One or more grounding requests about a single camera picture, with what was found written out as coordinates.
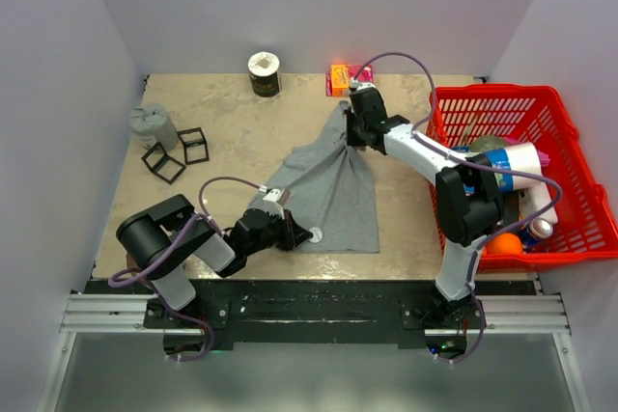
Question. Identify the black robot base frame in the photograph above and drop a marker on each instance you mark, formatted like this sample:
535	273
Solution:
404	313

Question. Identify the silver drink can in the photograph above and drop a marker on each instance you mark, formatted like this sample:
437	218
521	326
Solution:
535	232

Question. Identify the green round fruit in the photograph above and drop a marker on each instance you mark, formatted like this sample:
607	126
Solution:
488	143

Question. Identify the black brooch display case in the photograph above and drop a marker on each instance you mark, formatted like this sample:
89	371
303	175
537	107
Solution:
195	145

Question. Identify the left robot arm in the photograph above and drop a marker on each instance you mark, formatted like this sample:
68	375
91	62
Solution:
160	238

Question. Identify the round iridescent brooch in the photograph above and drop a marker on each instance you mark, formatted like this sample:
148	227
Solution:
316	235

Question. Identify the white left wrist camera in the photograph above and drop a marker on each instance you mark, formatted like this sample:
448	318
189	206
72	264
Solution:
274	199

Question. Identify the toilet paper roll black wrapper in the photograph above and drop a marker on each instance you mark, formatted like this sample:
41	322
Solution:
263	70

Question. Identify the brown wooden block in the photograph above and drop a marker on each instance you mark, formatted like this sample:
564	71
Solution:
131	264

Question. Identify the blue white wipes roll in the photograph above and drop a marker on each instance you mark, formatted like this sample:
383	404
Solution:
522	158

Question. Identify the grey paper roll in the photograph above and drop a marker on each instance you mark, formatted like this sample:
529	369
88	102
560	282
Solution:
152	124

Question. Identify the pink packet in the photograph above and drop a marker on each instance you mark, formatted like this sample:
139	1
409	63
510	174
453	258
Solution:
544	158

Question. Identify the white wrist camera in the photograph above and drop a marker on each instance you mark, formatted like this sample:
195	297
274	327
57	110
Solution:
274	199
357	86

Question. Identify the red plastic basket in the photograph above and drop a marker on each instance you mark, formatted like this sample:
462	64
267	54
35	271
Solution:
536	118

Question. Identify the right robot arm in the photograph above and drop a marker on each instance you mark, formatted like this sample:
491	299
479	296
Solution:
468	201

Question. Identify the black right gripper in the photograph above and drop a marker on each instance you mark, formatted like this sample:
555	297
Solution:
351	139

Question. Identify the grey sleeveless shirt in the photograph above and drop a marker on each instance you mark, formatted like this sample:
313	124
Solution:
332	189

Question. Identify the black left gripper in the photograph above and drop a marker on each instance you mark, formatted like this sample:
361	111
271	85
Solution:
294	235

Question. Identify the orange fruit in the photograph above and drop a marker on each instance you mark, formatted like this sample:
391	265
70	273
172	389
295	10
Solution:
504	244

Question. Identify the orange pink snack box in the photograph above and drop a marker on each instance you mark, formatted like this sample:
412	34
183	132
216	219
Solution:
338	78

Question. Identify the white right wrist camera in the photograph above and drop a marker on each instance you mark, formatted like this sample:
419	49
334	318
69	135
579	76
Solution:
357	86

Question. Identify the white box in basket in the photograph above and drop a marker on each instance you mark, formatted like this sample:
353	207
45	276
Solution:
533	198

